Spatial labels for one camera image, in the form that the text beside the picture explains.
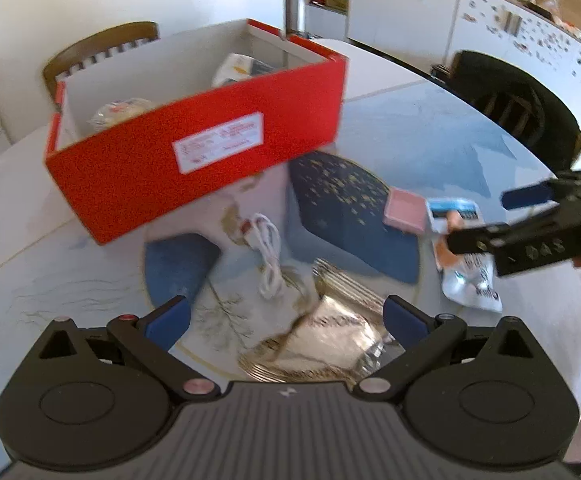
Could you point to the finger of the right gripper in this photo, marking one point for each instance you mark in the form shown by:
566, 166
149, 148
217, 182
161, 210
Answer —
475, 240
564, 190

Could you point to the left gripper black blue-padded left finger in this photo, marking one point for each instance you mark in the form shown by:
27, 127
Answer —
89, 398

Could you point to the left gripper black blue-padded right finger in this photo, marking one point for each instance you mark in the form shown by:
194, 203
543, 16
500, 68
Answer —
484, 396

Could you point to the white blue snack packet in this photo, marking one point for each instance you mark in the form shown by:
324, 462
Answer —
466, 279

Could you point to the pink ribbed box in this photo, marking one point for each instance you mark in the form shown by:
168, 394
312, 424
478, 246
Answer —
405, 211

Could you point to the silver foil snack bag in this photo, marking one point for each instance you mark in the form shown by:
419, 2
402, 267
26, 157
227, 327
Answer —
342, 338

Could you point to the clear bag of bread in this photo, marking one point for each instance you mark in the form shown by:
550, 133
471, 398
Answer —
113, 114

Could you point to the white grey tissue pack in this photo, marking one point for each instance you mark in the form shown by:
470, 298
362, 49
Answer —
237, 68

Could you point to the black chair with jacket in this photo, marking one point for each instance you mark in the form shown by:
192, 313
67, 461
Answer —
516, 102

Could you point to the white refrigerator with magnets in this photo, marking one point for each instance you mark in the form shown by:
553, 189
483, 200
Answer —
522, 38

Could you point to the white tall cabinet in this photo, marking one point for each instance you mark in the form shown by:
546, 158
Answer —
418, 32

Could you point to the red white cardboard box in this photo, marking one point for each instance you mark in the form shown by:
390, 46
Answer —
198, 139

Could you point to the brown wooden chair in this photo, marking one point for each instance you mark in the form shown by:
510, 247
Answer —
96, 48

